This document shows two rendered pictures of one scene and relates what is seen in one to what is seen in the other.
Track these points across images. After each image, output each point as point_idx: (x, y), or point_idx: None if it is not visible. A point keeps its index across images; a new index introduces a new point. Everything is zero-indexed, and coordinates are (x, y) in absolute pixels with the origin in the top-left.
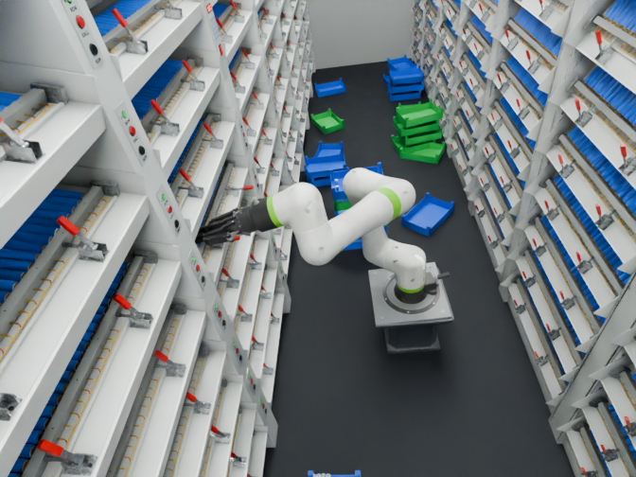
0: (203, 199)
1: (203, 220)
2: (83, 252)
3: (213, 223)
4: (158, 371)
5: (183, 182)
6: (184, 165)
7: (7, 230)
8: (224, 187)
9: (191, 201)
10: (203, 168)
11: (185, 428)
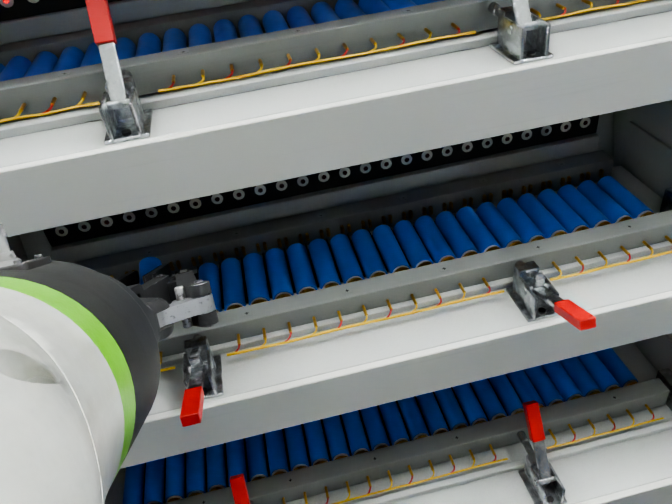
0: (104, 148)
1: (298, 286)
2: None
3: (148, 282)
4: None
5: (193, 81)
6: (266, 35)
7: None
8: (518, 259)
9: (84, 133)
10: (322, 83)
11: None
